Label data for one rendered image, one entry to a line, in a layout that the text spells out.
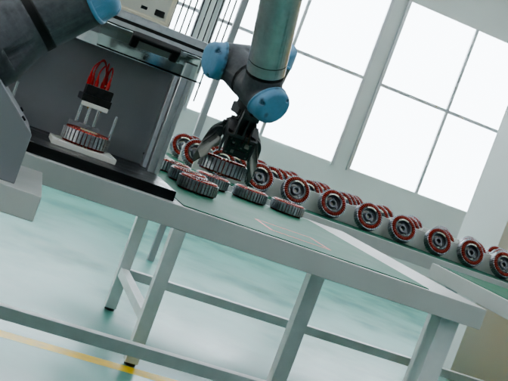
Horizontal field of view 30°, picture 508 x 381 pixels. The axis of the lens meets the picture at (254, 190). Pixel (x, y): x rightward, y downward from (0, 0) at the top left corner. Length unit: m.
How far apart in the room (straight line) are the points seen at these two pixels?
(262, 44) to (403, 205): 7.79
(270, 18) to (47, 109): 0.90
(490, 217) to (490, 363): 0.88
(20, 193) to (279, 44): 0.59
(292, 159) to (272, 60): 7.29
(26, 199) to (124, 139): 1.10
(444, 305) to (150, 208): 0.72
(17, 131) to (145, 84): 1.08
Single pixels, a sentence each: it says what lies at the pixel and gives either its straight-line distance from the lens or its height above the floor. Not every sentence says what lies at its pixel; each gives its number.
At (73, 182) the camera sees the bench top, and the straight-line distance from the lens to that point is 1.97.
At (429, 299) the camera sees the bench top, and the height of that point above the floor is 0.73.
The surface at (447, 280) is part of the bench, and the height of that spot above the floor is 0.72.
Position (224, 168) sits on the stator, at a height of 0.85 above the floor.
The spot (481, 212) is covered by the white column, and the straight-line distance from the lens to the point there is 6.05.
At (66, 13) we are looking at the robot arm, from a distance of 1.50.
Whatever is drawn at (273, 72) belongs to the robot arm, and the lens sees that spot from 1.77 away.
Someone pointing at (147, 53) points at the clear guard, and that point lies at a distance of 2.09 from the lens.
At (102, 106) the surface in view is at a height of 0.88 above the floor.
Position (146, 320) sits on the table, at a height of 0.18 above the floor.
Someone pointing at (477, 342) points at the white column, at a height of 0.26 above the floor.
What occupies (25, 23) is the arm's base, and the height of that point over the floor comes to 0.98.
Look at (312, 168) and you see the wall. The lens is 9.10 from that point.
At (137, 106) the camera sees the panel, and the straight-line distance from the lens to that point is 2.48.
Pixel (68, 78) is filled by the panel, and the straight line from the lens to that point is 2.46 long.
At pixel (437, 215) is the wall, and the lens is 9.65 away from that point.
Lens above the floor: 0.93
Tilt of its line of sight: 3 degrees down
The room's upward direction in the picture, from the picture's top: 20 degrees clockwise
